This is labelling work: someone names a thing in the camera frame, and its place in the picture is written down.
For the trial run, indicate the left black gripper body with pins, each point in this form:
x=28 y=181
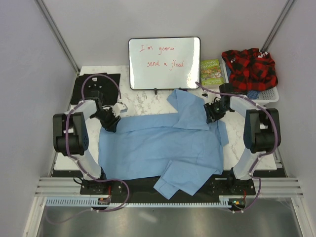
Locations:
x=107 y=119

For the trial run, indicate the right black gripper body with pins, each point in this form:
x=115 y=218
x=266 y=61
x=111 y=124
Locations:
x=215 y=110

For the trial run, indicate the light blue long sleeve shirt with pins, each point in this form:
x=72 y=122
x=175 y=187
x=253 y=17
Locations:
x=180 y=148

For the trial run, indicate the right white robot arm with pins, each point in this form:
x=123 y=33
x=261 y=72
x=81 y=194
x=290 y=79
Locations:
x=261 y=134

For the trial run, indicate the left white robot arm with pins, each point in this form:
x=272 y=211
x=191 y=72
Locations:
x=70 y=134

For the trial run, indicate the folded black shirt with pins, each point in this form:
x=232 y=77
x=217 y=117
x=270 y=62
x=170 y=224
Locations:
x=95 y=86

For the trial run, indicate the green paperback book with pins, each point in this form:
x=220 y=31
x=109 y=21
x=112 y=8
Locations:
x=211 y=76

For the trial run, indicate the blue checkered cloth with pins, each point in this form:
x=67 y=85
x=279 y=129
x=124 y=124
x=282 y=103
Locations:
x=253 y=95

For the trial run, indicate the red black plaid shirt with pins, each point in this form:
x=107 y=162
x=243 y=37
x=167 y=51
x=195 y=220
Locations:
x=251 y=69

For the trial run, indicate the white plastic basket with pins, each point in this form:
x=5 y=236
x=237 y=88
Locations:
x=265 y=97

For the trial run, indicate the white dry-erase board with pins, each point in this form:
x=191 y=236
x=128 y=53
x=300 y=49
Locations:
x=164 y=63

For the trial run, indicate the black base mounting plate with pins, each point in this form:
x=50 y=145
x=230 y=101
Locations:
x=142 y=190

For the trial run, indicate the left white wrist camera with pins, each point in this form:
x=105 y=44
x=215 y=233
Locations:
x=119 y=108

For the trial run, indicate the white slotted cable duct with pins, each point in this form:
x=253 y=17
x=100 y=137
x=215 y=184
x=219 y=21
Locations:
x=97 y=202

